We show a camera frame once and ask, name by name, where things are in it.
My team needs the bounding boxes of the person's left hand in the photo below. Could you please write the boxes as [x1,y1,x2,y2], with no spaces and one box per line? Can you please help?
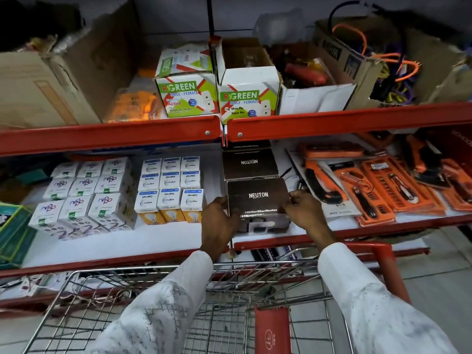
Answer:
[201,196,242,262]

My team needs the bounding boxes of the person's right hand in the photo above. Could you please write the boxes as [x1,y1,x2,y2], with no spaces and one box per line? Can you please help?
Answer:
[283,190,337,251]

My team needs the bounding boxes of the dark brown printed box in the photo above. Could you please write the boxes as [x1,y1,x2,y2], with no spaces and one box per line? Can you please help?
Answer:
[226,177,293,233]

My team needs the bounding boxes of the person's left forearm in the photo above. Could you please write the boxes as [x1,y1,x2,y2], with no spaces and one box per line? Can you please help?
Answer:
[86,251,215,354]

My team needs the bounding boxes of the person's right forearm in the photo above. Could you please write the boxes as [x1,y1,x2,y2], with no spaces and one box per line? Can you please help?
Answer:
[317,242,458,354]

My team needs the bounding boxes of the orange utility knife pack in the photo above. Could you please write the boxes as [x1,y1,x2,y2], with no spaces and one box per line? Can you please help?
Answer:
[287,158,363,219]

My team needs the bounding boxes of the black striped packs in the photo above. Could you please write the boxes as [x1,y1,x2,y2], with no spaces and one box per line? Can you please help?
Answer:
[253,246,300,263]

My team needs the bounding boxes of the dark brown plain box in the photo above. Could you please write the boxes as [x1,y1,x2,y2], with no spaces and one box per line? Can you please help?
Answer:
[222,149,280,181]

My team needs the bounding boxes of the group of white blue bulb boxes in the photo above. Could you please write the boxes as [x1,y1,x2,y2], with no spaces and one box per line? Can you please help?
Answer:
[133,156,204,225]

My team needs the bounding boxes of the flat orange tool pack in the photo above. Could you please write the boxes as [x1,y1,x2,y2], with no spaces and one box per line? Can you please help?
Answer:
[298,141,366,160]

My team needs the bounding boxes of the orange screwdriver pack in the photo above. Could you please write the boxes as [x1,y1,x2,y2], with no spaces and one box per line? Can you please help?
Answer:
[333,164,396,228]

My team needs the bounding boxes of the black flat box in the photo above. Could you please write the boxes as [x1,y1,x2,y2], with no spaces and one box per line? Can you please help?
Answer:
[232,140,272,151]

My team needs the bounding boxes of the orange bit set pack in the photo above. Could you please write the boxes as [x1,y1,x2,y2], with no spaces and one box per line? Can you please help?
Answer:
[361,156,447,215]

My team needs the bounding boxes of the red cart seat flap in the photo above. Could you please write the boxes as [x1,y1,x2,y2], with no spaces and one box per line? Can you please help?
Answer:
[254,307,293,354]

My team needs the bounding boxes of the open white cardboard box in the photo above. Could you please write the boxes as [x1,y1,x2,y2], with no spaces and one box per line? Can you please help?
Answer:
[276,43,357,116]

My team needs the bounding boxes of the open green white box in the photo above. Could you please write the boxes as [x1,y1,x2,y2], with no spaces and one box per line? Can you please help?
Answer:
[215,37,281,124]

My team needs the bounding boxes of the closed green white box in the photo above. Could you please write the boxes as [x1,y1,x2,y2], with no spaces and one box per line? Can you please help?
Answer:
[154,43,220,118]

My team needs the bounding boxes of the orange pliers pack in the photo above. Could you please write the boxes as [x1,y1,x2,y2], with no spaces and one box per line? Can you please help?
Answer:
[404,133,472,212]

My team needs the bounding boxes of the red metal shelf rack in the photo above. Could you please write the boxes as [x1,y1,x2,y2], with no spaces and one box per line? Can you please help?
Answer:
[0,0,472,318]

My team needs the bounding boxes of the group of white purple-print boxes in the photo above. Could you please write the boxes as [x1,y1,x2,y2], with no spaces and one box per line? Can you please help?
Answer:
[28,157,138,241]

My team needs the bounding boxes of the orange plastic packet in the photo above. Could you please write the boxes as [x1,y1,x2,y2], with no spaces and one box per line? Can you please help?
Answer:
[103,88,164,123]

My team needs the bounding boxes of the clear plastic bag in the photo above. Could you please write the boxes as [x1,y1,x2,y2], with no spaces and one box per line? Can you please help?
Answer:
[254,8,307,45]

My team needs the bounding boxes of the plain cardboard box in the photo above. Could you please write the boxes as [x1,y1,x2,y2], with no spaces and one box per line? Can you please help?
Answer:
[405,29,472,104]

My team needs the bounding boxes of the green packet stack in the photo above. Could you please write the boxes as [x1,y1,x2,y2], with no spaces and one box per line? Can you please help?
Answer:
[0,202,38,270]

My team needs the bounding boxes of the large brown cardboard box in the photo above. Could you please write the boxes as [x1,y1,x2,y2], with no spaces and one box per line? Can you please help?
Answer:
[0,0,140,130]

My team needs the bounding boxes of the black bag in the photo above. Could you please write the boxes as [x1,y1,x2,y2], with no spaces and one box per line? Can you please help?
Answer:
[0,0,83,53]

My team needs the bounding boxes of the wire shopping cart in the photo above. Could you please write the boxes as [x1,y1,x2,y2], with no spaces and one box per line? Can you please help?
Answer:
[21,242,412,354]

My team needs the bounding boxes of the red handled tool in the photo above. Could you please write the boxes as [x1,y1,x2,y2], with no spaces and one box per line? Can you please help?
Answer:
[284,62,329,87]

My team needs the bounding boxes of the cardboard box with cables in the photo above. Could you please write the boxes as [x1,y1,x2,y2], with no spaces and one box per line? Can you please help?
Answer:
[313,14,422,110]

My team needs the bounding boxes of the orange cable bundle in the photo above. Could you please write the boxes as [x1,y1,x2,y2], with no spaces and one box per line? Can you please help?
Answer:
[331,23,422,84]

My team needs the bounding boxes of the white wired item packs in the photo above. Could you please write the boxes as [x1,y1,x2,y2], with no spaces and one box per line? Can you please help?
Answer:
[0,272,130,303]

